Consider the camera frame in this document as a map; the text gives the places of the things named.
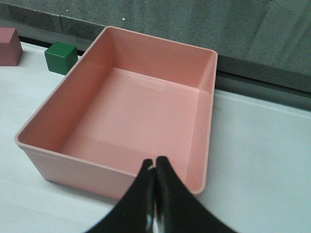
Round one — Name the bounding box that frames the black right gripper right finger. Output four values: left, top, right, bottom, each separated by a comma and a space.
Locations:
155, 156, 235, 233

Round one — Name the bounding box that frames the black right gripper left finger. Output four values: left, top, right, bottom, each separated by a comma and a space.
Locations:
88, 159, 156, 233

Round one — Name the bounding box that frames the pink cube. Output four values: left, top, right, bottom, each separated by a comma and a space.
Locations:
0, 27, 23, 66

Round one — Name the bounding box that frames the pink plastic bin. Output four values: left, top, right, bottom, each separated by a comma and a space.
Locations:
15, 26, 218, 199

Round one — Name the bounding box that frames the right green cube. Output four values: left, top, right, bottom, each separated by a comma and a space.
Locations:
44, 41, 78, 75

